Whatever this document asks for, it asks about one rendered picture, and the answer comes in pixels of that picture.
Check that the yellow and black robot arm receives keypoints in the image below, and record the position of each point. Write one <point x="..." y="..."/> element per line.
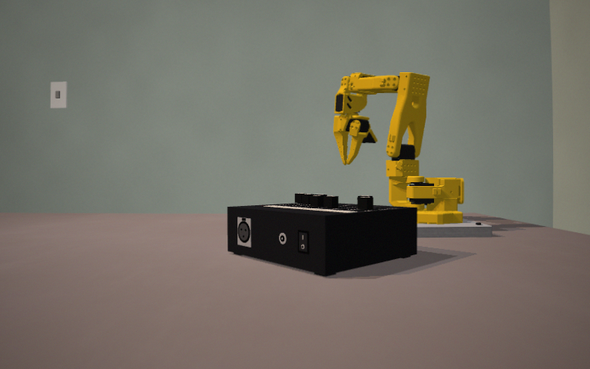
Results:
<point x="440" y="193"/>

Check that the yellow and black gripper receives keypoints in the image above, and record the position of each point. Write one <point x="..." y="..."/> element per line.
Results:
<point x="358" y="127"/>

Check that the black lighting desk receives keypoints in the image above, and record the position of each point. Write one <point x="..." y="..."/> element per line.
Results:
<point x="320" y="235"/>

